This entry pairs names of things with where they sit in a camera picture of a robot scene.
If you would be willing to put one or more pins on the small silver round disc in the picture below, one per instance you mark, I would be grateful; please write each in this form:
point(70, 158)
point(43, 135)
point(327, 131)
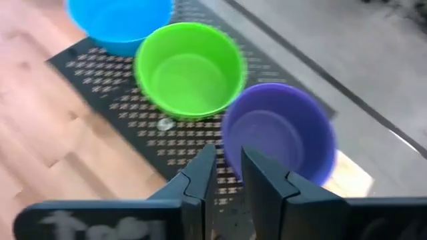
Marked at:
point(165, 124)

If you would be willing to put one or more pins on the blue plastic mini bowl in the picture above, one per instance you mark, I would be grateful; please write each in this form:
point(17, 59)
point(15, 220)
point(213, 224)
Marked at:
point(116, 23)

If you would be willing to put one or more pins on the black perforated metal shelf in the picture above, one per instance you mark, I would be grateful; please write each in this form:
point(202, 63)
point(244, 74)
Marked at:
point(110, 90)

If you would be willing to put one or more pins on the purple plastic mini bowl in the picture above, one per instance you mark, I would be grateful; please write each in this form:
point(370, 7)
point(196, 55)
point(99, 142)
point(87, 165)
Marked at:
point(283, 133)

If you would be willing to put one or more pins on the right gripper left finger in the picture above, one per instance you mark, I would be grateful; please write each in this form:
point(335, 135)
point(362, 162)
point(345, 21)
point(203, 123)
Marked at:
point(197, 200)

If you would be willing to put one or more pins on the green plastic mini bowl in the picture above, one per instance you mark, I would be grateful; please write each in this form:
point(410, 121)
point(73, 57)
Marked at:
point(190, 76)

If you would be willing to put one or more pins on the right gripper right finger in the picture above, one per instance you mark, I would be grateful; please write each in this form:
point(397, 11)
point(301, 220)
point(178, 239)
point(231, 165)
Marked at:
point(283, 206)

